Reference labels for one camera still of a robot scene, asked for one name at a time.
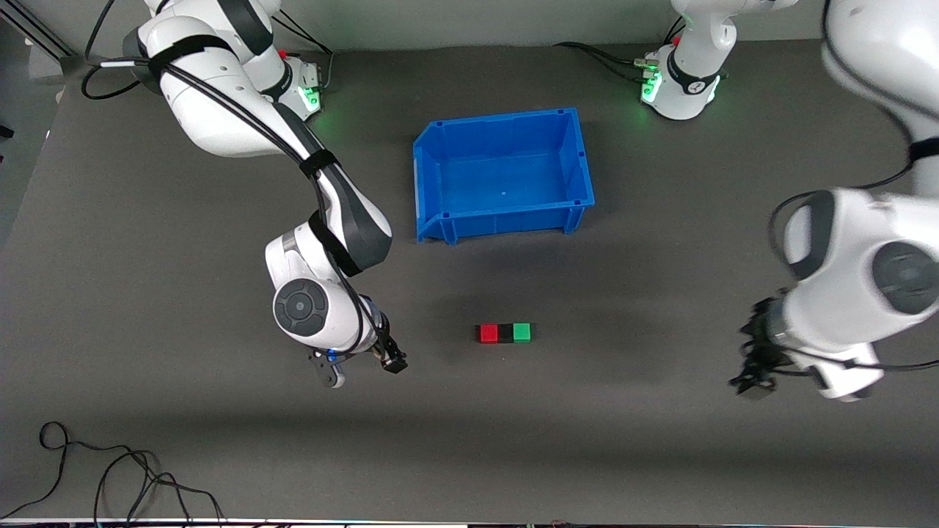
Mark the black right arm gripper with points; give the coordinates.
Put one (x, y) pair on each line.
(386, 347)

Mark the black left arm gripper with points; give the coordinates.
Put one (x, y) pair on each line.
(758, 347)

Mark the red cube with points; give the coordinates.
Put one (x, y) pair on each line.
(488, 334)

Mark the green cube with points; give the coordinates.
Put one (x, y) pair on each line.
(522, 332)

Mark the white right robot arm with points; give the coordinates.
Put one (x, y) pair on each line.
(220, 110)

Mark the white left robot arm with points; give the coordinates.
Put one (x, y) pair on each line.
(858, 271)

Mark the black cube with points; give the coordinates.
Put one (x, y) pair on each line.
(505, 334)

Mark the blue plastic bin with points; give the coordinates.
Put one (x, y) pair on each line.
(506, 172)

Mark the aluminium frame rail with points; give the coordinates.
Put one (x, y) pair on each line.
(37, 37)

